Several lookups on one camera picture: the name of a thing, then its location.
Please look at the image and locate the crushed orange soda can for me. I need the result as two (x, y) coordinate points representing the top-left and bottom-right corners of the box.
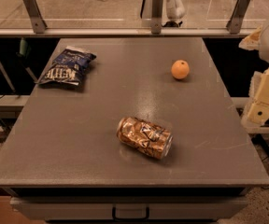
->
(117, 117), (173, 160)

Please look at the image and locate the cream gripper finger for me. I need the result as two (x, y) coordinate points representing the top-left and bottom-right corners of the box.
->
(242, 67), (269, 127)
(238, 26), (262, 50)

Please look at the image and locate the left metal bracket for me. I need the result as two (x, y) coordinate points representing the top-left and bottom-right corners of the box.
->
(22, 0), (47, 34)

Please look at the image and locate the orange fruit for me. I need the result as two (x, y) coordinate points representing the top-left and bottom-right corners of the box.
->
(171, 60), (190, 79)

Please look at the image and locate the grey drawer with handle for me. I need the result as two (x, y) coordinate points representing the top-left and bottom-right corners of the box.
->
(10, 196), (248, 221)

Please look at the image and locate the blue chip bag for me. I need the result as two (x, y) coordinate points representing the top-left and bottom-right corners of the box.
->
(38, 46), (96, 86)

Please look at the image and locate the cardboard box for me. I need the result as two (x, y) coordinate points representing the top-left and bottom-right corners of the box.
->
(0, 189), (45, 224)

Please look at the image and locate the metal bracket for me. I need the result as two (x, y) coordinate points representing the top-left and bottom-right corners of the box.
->
(150, 0), (163, 34)
(226, 0), (251, 34)
(22, 0), (47, 34)

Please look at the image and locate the right metal bracket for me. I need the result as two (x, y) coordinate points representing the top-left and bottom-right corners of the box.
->
(226, 0), (251, 34)

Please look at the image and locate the metal rail ledge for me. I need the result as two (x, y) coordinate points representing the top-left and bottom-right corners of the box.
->
(0, 28), (253, 38)

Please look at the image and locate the middle metal bracket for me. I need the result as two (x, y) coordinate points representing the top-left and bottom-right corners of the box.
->
(150, 0), (163, 34)

